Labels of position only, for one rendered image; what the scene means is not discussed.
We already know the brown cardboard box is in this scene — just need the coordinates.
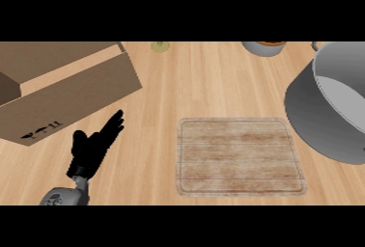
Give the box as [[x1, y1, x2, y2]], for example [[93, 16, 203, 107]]
[[0, 41, 144, 148]]

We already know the small grey bowl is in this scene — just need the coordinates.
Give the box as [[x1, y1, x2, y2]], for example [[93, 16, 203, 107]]
[[241, 41, 288, 58]]

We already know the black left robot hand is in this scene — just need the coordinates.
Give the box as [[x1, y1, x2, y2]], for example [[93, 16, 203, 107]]
[[65, 109, 126, 180]]

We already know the large grey pot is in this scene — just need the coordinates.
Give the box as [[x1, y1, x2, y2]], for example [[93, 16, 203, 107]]
[[284, 41, 365, 166]]

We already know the wooden cutting board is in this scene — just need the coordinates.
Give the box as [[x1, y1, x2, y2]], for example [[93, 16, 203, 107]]
[[176, 117, 308, 197]]

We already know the yellow-green round fruit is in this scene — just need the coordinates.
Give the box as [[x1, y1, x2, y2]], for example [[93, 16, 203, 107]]
[[150, 41, 172, 54]]

